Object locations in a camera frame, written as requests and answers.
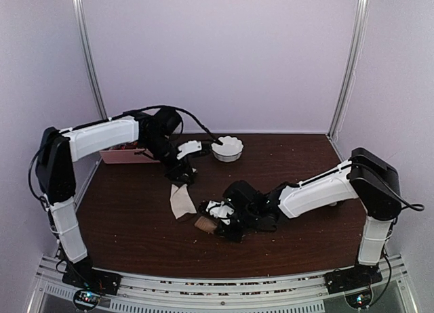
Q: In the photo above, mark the left aluminium frame post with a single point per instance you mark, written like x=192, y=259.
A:
x=89, y=61

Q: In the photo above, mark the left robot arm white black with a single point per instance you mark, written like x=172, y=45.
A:
x=61, y=149

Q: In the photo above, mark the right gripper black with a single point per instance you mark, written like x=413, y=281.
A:
x=227, y=235

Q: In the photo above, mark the tan ribbed sock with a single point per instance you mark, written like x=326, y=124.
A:
x=205, y=224

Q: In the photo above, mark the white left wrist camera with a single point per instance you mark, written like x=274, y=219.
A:
x=187, y=148

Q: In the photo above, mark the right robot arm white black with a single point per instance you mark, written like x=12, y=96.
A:
x=364, y=176

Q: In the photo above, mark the white fluted bowl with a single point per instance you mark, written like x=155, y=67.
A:
x=229, y=150

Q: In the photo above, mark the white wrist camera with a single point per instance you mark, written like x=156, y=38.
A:
x=187, y=148
x=219, y=210

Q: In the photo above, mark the pink divided organizer tray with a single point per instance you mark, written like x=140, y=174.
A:
x=127, y=154

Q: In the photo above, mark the aluminium frame post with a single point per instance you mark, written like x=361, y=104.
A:
x=349, y=71
x=89, y=61

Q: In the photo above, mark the aluminium front rail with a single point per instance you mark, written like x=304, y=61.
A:
x=292, y=293

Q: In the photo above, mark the right aluminium frame post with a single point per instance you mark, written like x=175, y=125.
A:
x=349, y=71

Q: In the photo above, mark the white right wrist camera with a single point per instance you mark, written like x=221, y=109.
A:
x=219, y=210

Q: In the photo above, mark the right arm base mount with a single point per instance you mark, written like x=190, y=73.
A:
x=355, y=283

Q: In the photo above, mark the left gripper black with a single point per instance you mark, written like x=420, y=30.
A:
x=174, y=172

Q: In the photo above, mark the cream sock brown trim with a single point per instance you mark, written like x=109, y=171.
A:
x=181, y=202

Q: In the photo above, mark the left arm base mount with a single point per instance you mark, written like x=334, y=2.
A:
x=92, y=284

